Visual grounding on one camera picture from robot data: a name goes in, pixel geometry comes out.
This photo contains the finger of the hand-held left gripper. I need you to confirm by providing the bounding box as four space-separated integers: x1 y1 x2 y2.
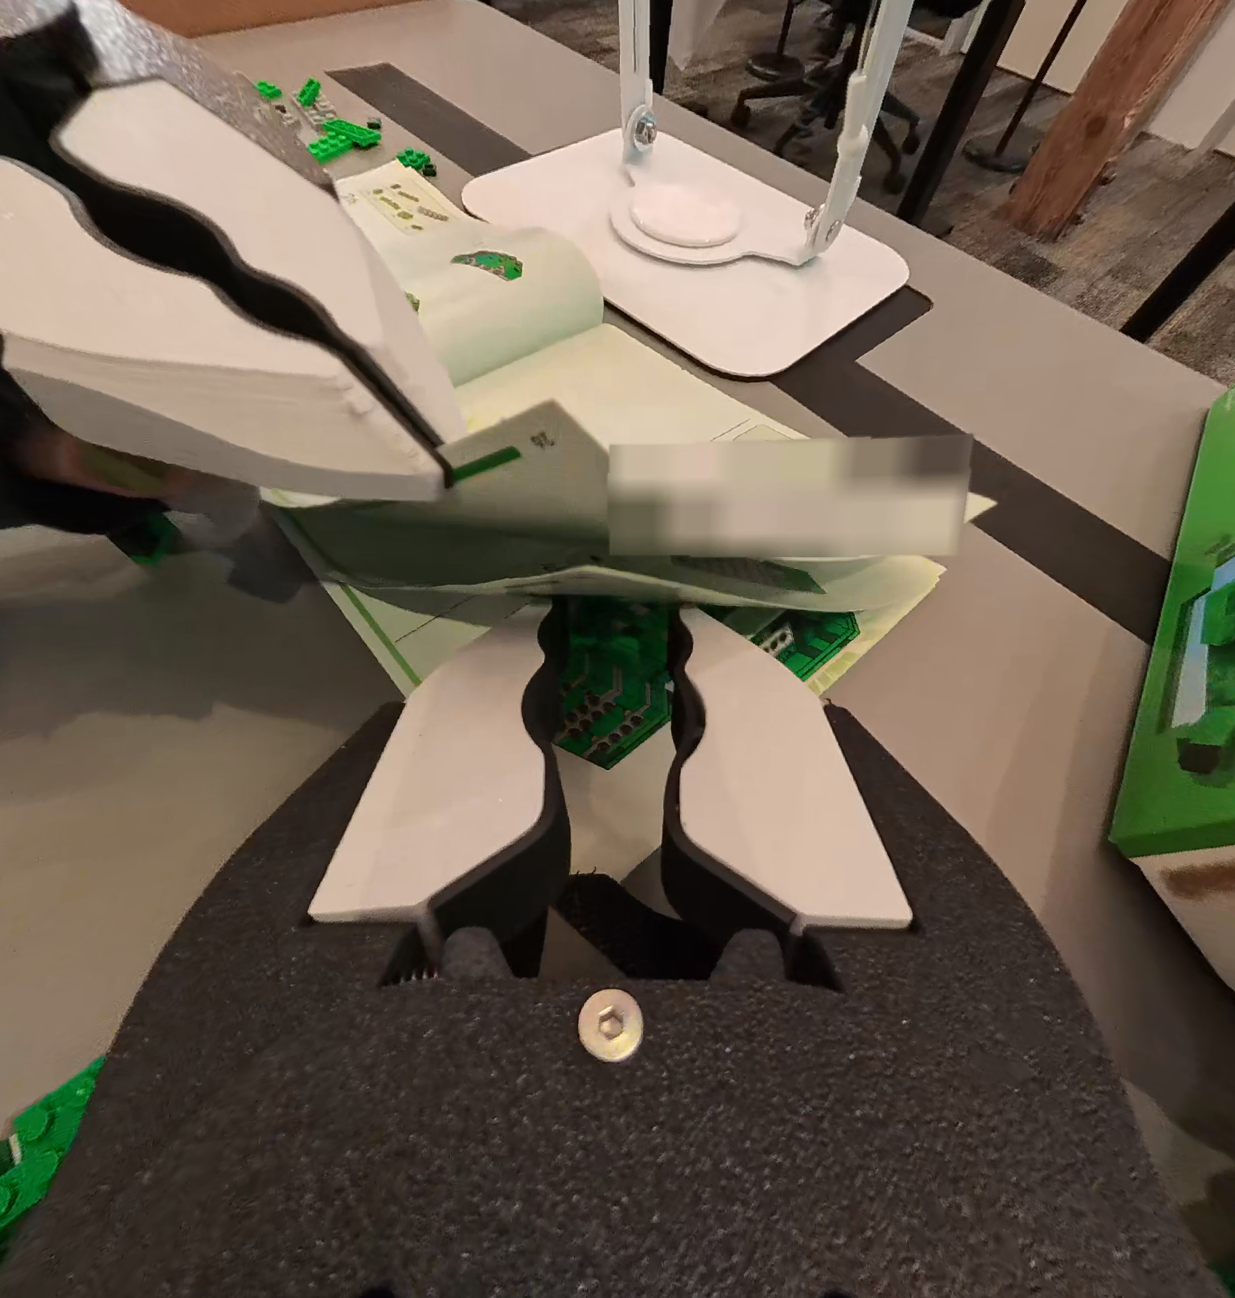
50 82 468 453
0 154 454 503

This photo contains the brick instruction booklet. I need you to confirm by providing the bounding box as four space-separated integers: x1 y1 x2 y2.
261 167 998 774

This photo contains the black table leg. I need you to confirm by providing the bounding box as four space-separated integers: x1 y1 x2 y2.
896 0 1029 227
1120 167 1235 345

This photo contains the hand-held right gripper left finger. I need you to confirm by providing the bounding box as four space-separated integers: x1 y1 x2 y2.
306 600 574 977

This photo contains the black round-base stand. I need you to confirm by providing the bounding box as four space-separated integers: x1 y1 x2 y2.
964 0 1069 173

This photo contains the wooden post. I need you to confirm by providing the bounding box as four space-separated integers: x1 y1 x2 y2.
1001 0 1231 243

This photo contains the grey desk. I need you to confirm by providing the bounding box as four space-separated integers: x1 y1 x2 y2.
0 0 1235 1298

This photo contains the pile of loose bricks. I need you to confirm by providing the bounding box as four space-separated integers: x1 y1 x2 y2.
251 76 440 176

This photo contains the black office chair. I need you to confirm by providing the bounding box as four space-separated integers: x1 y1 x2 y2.
728 0 922 196

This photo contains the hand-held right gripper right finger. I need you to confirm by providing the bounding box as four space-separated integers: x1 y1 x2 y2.
660 608 914 964

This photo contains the green toy brick box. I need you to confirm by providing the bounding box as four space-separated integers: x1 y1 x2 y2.
1108 366 1235 1026

